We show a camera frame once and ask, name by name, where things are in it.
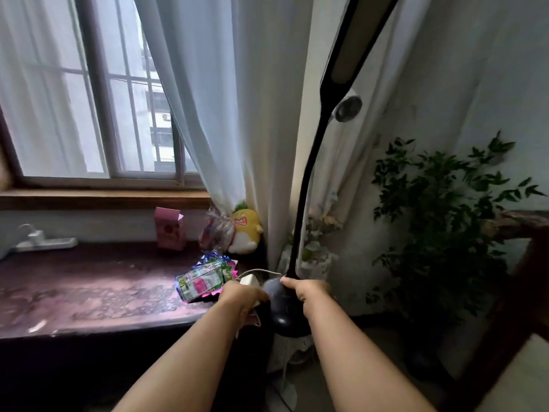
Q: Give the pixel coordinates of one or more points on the person's right hand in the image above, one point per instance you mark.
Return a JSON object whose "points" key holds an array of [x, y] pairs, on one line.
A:
{"points": [[309, 291]]}

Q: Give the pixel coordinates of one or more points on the person's left hand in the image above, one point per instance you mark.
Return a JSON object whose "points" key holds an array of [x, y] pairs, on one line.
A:
{"points": [[238, 296]]}

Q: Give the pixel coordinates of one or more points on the person's left fingers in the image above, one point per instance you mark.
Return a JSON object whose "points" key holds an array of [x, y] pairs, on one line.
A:
{"points": [[259, 296]]}

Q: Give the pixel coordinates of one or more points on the person's right fingers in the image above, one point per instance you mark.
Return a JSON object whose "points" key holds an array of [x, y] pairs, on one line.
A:
{"points": [[291, 284]]}

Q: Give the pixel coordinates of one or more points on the white power plug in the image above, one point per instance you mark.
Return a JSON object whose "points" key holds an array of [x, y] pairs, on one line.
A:
{"points": [[249, 280]]}

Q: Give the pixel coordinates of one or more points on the black desk lamp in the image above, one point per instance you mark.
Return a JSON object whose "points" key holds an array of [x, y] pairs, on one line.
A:
{"points": [[307, 167]]}

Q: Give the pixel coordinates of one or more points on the person's left forearm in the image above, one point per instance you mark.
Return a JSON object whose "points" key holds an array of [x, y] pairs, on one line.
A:
{"points": [[188, 360]]}

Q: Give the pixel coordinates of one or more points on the person's right forearm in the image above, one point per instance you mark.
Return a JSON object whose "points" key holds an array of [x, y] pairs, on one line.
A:
{"points": [[356, 360]]}

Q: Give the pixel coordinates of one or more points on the small plant in white pot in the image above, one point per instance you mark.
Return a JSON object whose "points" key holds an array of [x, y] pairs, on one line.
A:
{"points": [[314, 253]]}

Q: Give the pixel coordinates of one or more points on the stack of colourful card packets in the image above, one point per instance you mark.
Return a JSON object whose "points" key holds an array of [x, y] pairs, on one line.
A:
{"points": [[203, 278]]}

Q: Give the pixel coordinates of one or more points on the yellow plush toy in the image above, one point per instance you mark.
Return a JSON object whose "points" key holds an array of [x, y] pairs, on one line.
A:
{"points": [[246, 231]]}

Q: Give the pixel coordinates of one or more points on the clear plastic wrapped packet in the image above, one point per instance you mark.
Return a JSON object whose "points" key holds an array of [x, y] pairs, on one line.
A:
{"points": [[216, 235]]}

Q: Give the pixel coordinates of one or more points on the white floor stand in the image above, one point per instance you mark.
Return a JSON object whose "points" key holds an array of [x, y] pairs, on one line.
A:
{"points": [[287, 373]]}

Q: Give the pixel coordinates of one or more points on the pink paper box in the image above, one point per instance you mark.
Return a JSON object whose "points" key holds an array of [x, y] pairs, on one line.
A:
{"points": [[170, 229]]}

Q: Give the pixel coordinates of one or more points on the green leafy potted plant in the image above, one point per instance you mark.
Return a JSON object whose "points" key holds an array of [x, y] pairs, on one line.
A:
{"points": [[441, 235]]}

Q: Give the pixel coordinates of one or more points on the white sheer curtain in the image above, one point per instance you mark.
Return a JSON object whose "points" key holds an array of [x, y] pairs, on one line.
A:
{"points": [[240, 102]]}

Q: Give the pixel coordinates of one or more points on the dark wooden chair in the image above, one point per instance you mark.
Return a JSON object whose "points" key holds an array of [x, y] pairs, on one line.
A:
{"points": [[510, 304]]}

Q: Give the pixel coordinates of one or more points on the white power strip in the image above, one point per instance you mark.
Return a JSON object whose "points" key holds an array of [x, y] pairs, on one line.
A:
{"points": [[43, 241]]}

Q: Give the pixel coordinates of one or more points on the white round camera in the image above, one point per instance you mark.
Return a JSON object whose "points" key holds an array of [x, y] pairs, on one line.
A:
{"points": [[348, 108]]}

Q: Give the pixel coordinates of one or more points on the brown window frame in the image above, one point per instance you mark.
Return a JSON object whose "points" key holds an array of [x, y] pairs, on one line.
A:
{"points": [[103, 124]]}

